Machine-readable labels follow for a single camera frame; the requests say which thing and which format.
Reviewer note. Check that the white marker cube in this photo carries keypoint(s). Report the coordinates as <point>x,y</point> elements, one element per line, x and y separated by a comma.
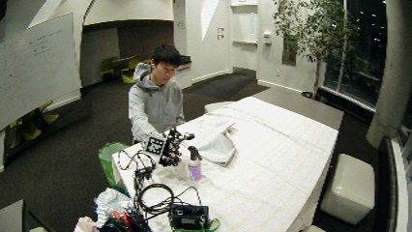
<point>155,145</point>

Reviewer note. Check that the green bin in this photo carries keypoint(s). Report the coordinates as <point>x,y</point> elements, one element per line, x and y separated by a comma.
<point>110,161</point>

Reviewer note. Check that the black electronic box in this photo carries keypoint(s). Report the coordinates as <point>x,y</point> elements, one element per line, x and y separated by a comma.
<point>190,217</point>

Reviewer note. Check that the white door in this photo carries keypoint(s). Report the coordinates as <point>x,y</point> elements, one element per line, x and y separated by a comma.
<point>245,38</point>

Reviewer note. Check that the white folded towel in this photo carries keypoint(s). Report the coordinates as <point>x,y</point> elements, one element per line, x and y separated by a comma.
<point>215,141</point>

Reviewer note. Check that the indoor tree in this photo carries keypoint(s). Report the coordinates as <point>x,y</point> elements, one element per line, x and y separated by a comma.
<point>315,35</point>

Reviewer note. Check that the white cube ottoman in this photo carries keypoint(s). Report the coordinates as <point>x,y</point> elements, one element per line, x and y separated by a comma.
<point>349,190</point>

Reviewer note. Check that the purple spray bottle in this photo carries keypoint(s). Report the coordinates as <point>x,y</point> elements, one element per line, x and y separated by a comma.
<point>195,167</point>

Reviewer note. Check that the plant pot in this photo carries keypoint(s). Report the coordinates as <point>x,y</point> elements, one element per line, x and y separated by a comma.
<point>314,96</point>

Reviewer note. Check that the whiteboard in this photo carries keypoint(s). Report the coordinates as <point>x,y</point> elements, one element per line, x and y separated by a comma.
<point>34,71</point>

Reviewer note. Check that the the person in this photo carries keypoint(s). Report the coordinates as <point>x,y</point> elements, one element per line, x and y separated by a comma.
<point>155,103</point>

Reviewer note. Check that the green chair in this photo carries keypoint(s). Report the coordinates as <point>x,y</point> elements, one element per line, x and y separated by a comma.
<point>34,124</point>
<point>122,69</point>

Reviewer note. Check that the white tablecloth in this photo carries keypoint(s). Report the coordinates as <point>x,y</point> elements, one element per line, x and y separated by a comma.
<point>266,154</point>

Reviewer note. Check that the white wall dispenser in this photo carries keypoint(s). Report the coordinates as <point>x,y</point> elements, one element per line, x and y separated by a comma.
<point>267,37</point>

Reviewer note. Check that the white crumpled bag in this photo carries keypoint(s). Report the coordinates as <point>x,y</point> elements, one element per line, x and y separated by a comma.
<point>110,203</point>

